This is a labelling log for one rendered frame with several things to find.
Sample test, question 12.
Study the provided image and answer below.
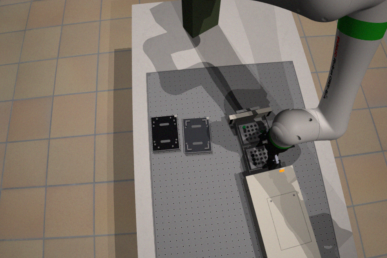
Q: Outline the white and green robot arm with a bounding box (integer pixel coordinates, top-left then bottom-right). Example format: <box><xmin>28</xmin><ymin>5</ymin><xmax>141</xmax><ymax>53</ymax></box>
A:
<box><xmin>254</xmin><ymin>0</ymin><xmax>387</xmax><ymax>153</ymax></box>

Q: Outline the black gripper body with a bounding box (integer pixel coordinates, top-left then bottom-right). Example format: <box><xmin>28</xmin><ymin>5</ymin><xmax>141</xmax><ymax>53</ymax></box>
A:
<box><xmin>264</xmin><ymin>143</ymin><xmax>279</xmax><ymax>157</ymax></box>

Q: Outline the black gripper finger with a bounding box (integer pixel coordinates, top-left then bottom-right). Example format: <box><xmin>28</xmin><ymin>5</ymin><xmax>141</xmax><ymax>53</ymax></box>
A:
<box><xmin>256</xmin><ymin>129</ymin><xmax>269</xmax><ymax>147</ymax></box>
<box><xmin>262</xmin><ymin>152</ymin><xmax>281</xmax><ymax>170</ymax></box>

